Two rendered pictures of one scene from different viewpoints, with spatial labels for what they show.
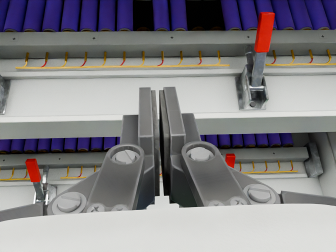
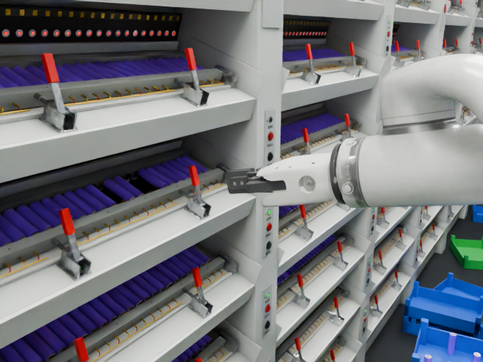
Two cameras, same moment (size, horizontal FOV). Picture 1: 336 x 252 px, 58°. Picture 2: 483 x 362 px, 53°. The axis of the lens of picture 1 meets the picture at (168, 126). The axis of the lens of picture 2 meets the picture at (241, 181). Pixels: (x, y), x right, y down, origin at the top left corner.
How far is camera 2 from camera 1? 0.62 m
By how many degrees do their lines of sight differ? 52
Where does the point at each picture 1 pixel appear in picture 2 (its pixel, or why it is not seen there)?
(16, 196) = not seen: outside the picture
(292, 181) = (227, 281)
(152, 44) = (139, 204)
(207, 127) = (189, 239)
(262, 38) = (195, 177)
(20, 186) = not seen: outside the picture
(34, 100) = (99, 259)
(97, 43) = (113, 213)
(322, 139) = (223, 246)
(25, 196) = not seen: outside the picture
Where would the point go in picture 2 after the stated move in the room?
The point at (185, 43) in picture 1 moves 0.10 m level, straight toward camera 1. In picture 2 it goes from (154, 198) to (195, 211)
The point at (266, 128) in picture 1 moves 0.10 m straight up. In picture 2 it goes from (212, 229) to (210, 177)
